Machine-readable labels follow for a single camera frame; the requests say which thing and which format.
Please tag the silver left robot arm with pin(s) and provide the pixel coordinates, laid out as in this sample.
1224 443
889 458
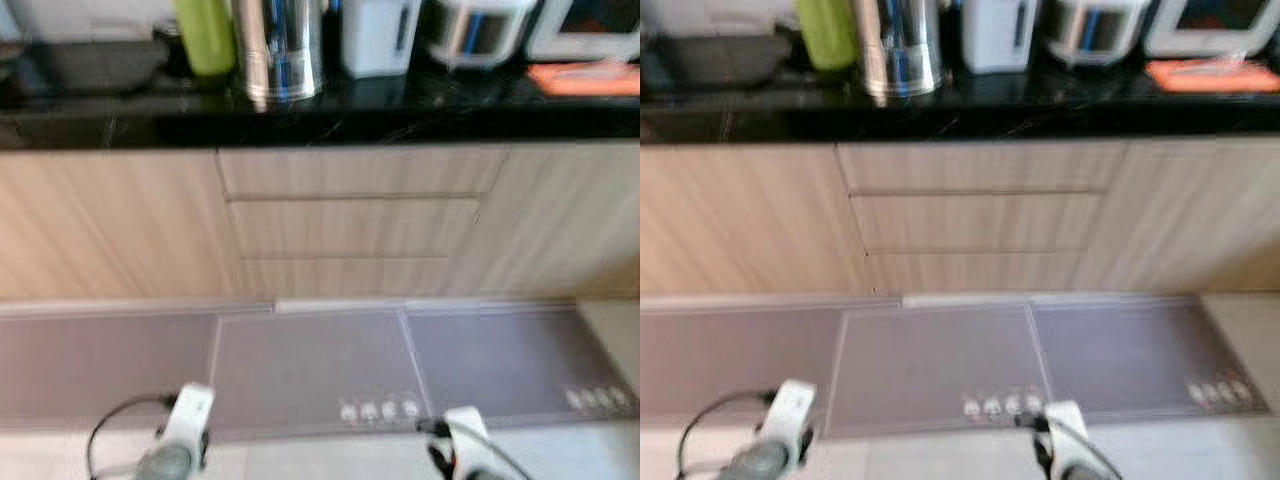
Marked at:
760 462
165 465

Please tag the grey printed floor mat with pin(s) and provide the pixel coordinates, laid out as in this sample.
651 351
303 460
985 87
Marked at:
310 360
500 350
100 365
930 355
1130 345
735 360

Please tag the light wood drawer front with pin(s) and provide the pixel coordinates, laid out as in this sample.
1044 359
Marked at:
360 172
980 167
345 277
975 273
975 222
355 228

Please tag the light wood base cabinet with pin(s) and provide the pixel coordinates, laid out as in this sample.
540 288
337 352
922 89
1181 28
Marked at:
100 220
730 215

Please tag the black wok pan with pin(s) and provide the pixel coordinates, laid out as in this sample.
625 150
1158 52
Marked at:
720 62
100 65

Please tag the orange mat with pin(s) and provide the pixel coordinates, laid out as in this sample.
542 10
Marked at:
1205 76
585 80

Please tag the shiny steel kettle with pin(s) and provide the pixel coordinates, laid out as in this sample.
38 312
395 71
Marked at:
280 50
900 50

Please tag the green bottle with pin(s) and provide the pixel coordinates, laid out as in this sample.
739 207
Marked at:
827 38
205 40

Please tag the white plastic jug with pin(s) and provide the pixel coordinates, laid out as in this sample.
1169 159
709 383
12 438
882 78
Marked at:
995 38
375 40

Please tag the white silver rice cooker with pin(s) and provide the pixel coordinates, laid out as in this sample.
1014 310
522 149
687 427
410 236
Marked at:
1095 32
480 35

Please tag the white countertop appliance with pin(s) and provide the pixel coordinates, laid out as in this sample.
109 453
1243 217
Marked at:
590 30
1210 28

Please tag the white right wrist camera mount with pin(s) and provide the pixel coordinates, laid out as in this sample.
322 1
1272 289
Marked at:
468 440
1068 440

